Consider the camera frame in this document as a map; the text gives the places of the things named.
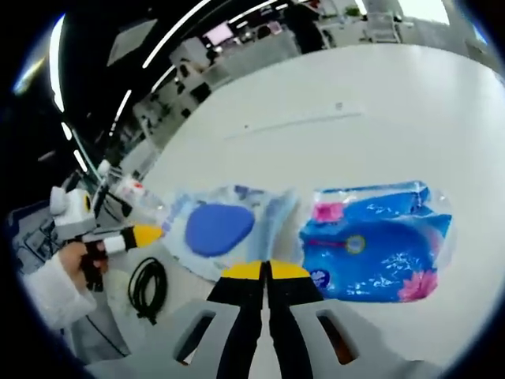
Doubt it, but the clear bag with blue pad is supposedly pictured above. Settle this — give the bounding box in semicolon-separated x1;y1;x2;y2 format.
159;185;299;283

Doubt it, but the person's left hand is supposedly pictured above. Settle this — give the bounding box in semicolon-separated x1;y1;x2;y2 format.
58;240;110;295

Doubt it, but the clear plastic bottle red label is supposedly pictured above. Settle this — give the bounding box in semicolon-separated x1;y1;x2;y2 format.
114;175;166;216

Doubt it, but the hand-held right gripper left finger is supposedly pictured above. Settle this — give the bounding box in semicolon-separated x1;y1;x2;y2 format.
157;260;266;379

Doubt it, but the ceiling light strip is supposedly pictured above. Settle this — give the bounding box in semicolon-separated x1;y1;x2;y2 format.
49;15;66;111
141;0;222;68

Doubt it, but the blue tissue pack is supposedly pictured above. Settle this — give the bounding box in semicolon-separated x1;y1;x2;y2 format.
298;180;455;304

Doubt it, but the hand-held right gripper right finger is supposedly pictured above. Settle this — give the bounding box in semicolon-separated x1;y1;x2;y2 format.
264;260;380;379

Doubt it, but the green pole stand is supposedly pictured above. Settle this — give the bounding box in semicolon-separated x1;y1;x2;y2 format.
73;129;133;218

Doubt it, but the white rack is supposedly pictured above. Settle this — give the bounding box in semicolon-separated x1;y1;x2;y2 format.
365;7;403;44

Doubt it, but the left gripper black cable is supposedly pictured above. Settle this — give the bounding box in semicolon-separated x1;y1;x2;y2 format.
84;313;123;355

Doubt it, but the pink lit monitor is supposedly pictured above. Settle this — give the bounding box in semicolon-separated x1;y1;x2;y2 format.
203;23;234;47

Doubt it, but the white cabinet blue trim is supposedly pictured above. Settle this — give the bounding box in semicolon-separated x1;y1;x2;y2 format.
11;205;62;261

